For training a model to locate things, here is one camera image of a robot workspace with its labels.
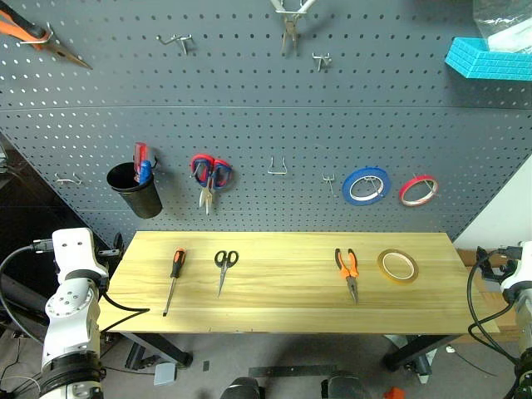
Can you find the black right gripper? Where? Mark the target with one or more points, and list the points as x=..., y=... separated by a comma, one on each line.
x=494, y=270

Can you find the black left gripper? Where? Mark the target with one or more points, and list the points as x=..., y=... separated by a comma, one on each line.
x=106, y=254

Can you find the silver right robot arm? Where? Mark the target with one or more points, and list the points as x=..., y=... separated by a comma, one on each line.
x=521, y=332

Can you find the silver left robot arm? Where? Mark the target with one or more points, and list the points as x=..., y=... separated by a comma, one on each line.
x=72, y=316

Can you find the red blue tools in cup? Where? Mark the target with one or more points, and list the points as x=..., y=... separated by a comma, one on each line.
x=138, y=156

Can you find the grey metal pegboard wall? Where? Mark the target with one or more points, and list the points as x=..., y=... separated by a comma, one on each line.
x=266, y=124

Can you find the black plastic cup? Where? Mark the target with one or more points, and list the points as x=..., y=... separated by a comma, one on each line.
x=137, y=195

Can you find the orange black screwdriver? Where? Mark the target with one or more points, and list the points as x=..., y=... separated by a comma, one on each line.
x=177, y=262

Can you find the metal pegboard hook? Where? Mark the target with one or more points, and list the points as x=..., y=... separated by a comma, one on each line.
x=41, y=38
x=328, y=180
x=277, y=170
x=322, y=59
x=176, y=40
x=68, y=180

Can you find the red tape roll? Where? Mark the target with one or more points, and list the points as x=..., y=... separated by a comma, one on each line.
x=409, y=189

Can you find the tan tape roll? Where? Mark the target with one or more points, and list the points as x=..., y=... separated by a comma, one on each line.
x=384, y=270

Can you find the black scissors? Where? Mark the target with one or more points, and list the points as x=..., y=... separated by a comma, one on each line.
x=225, y=262

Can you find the black table leg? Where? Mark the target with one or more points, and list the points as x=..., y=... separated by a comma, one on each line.
x=415, y=351
x=164, y=347

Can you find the red blue scissors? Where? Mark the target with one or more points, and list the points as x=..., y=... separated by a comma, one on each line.
x=210, y=174

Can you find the orange black needle-nose pliers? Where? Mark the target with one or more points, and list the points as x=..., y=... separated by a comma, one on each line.
x=348, y=270

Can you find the grey foot pedal box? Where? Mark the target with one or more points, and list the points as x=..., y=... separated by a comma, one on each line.
x=165, y=373

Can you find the blue tape roll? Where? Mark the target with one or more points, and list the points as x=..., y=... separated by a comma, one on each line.
x=353, y=183

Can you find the small orange object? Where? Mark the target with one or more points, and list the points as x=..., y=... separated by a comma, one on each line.
x=394, y=392

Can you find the dark rounded shape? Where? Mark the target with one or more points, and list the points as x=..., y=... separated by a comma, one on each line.
x=243, y=388
x=345, y=386

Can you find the teal brick pattern box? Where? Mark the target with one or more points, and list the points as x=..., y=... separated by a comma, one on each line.
x=490, y=62

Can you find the black floor bar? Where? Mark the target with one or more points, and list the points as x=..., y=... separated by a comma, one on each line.
x=291, y=370

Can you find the clear plastic bag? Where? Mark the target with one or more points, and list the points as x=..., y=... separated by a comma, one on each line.
x=505, y=25

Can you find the orange black pliers with hook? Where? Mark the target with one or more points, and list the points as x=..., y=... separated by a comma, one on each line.
x=25, y=30

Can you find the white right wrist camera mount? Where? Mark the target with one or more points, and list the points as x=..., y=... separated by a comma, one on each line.
x=519, y=266

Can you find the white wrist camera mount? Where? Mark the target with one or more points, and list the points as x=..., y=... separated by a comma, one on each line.
x=519, y=266
x=77, y=249

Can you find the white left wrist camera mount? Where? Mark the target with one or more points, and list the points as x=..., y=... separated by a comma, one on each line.
x=77, y=249

